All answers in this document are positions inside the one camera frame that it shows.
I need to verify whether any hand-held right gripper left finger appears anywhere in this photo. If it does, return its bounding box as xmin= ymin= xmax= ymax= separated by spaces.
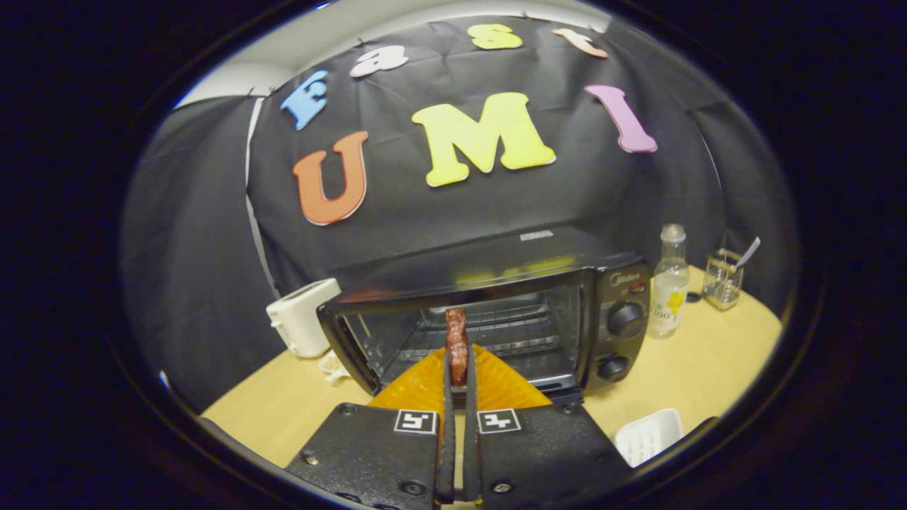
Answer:
xmin=285 ymin=345 xmax=458 ymax=508

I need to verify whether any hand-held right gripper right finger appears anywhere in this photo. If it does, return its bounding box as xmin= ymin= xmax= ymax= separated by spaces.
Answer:
xmin=463 ymin=345 xmax=633 ymax=506

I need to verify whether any red raw steak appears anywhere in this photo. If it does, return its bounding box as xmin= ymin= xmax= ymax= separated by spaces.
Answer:
xmin=444 ymin=307 xmax=471 ymax=387

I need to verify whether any black electric oven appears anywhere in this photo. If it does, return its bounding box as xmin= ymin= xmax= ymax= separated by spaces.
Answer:
xmin=316 ymin=227 xmax=652 ymax=413

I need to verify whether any white divided condiment dish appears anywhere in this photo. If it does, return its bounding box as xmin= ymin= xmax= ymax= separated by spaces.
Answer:
xmin=318 ymin=350 xmax=352 ymax=384

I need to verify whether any white plastic tray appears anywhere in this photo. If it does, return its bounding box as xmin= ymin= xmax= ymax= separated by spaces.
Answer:
xmin=614 ymin=408 xmax=685 ymax=469

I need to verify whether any white toaster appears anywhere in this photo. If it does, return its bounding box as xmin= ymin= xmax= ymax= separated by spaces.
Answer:
xmin=266 ymin=278 xmax=343 ymax=359

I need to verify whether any black backdrop cloth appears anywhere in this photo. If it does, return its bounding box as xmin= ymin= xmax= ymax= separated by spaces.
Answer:
xmin=119 ymin=14 xmax=799 ymax=413

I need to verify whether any clear glass bottle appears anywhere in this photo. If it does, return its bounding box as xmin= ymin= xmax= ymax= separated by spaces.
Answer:
xmin=648 ymin=223 xmax=691 ymax=339

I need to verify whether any metal wire oven rack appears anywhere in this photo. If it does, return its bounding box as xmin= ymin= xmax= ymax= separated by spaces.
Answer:
xmin=381 ymin=310 xmax=580 ymax=378

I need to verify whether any metal wire utensil holder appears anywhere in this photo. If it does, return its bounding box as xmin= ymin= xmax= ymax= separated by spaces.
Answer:
xmin=702 ymin=248 xmax=745 ymax=312

